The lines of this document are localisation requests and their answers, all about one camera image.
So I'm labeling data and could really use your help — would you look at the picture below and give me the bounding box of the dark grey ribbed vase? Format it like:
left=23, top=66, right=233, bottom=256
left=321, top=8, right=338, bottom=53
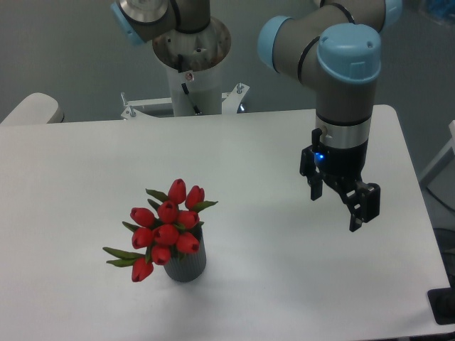
left=164, top=226, right=206, bottom=283

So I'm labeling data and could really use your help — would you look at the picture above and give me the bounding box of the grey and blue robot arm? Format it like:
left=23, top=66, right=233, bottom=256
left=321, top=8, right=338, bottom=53
left=111, top=1, right=402, bottom=231

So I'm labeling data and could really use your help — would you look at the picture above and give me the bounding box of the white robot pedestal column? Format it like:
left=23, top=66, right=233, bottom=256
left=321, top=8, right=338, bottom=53
left=152, top=19, right=232, bottom=117

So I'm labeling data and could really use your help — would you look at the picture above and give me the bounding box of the black device at table edge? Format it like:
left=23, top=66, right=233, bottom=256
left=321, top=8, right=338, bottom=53
left=427, top=288, right=454, bottom=325

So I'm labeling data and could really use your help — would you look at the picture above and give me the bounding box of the white furniture at right edge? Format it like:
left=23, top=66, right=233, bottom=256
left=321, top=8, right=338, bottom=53
left=417, top=119, right=455, bottom=200

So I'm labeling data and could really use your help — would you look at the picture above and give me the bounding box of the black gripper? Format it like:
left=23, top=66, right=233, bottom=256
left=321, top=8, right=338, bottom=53
left=300, top=142, right=381, bottom=232

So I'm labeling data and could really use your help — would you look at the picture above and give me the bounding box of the red tulip bouquet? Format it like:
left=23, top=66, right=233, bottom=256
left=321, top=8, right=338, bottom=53
left=103, top=178, right=217, bottom=283

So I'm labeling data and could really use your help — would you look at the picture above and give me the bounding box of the white metal base bracket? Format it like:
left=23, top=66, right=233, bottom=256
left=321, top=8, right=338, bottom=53
left=121, top=82, right=250, bottom=119

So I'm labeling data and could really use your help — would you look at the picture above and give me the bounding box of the white chair armrest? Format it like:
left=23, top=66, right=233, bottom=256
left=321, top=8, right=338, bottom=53
left=1, top=92, right=65, bottom=126

